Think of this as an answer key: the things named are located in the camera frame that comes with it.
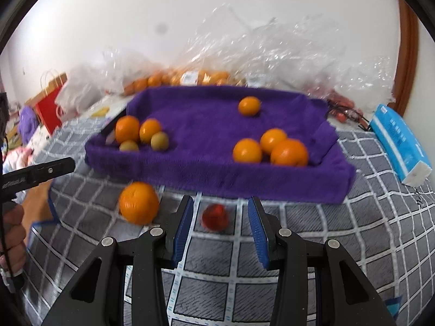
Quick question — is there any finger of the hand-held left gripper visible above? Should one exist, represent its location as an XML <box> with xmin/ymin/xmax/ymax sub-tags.
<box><xmin>0</xmin><ymin>92</ymin><xmax>10</xmax><ymax>143</ymax></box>
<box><xmin>25</xmin><ymin>157</ymin><xmax>76</xmax><ymax>187</ymax></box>

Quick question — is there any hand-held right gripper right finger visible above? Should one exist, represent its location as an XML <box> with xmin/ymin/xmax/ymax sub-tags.
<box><xmin>247</xmin><ymin>196</ymin><xmax>397</xmax><ymax>326</ymax></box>

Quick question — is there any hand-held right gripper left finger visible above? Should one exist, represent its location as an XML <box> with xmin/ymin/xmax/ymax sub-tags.
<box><xmin>41</xmin><ymin>195</ymin><xmax>195</xmax><ymax>326</ymax></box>

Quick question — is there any small red fruit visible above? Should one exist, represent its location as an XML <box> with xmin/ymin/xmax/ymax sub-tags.
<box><xmin>202</xmin><ymin>204</ymin><xmax>229</xmax><ymax>232</ymax></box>

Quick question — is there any large orange tangerine with stem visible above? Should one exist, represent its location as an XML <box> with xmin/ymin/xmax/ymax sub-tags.
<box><xmin>119</xmin><ymin>182</ymin><xmax>160</xmax><ymax>225</ymax></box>

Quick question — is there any bunch of small red fruits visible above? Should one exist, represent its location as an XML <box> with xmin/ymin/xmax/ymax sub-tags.
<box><xmin>326</xmin><ymin>90</ymin><xmax>372</xmax><ymax>130</ymax></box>

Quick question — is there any person's left hand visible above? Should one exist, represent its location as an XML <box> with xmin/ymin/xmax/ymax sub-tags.
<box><xmin>0</xmin><ymin>201</ymin><xmax>28</xmax><ymax>276</ymax></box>

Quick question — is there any brown paper bag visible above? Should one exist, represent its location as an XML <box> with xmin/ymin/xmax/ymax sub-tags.
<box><xmin>24</xmin><ymin>92</ymin><xmax>43</xmax><ymax>108</ymax></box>

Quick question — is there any red paper bag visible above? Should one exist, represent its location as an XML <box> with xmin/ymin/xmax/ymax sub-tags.
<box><xmin>33</xmin><ymin>70</ymin><xmax>69</xmax><ymax>135</ymax></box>

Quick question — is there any grey checked star blanket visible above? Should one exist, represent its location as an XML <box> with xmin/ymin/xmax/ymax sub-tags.
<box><xmin>20</xmin><ymin>109</ymin><xmax>435</xmax><ymax>326</ymax></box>

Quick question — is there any white plastic bag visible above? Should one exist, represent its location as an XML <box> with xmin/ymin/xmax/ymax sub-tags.
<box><xmin>54</xmin><ymin>64</ymin><xmax>110</xmax><ymax>115</ymax></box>

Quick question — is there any white fruit-print mat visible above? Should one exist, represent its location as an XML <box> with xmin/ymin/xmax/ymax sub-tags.
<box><xmin>85</xmin><ymin>93</ymin><xmax>137</xmax><ymax>120</ymax></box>

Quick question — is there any purple towel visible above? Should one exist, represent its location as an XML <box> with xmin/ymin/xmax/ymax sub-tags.
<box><xmin>84</xmin><ymin>86</ymin><xmax>357</xmax><ymax>205</ymax></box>

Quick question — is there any clear plastic bag with oranges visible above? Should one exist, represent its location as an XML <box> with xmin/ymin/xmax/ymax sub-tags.
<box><xmin>102</xmin><ymin>49</ymin><xmax>171</xmax><ymax>98</ymax></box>

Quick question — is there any labelled clear bag of tangerines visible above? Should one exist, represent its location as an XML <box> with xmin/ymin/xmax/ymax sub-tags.
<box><xmin>163</xmin><ymin>64</ymin><xmax>246</xmax><ymax>87</ymax></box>

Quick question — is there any blue tissue pack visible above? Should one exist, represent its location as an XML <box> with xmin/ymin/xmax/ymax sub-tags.
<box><xmin>370</xmin><ymin>104</ymin><xmax>433</xmax><ymax>187</ymax></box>

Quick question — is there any crumpled clear plastic bag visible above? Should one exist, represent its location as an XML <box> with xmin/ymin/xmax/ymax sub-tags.
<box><xmin>177</xmin><ymin>3</ymin><xmax>307</xmax><ymax>89</ymax></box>
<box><xmin>299</xmin><ymin>14</ymin><xmax>397</xmax><ymax>110</ymax></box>

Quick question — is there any brown wooden door frame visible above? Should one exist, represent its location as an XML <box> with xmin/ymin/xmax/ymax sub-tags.
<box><xmin>394</xmin><ymin>0</ymin><xmax>420</xmax><ymax>118</ymax></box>

